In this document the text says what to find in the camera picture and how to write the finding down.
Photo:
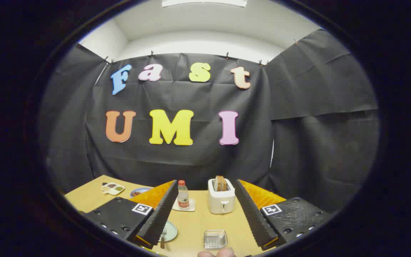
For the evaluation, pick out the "blue plate with food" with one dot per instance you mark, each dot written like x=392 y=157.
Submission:
x=137 y=192

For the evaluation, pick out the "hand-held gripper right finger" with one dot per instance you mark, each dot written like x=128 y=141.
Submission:
x=252 y=214

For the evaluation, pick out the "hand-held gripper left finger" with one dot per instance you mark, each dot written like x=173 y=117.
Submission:
x=162 y=214

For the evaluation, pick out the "black backdrop cloth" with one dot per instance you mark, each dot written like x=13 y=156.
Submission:
x=191 y=160

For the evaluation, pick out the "small white sectioned dish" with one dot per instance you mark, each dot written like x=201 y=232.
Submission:
x=112 y=188

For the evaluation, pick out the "ceiling light panel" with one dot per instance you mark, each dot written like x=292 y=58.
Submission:
x=205 y=3

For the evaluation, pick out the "white square coaster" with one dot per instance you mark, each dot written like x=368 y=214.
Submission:
x=192 y=206

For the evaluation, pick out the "mint green plate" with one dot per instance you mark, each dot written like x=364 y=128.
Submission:
x=171 y=232

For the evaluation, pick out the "clear water bottle red cap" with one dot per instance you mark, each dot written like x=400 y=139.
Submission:
x=183 y=198

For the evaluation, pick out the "white toaster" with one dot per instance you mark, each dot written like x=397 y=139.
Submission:
x=221 y=201

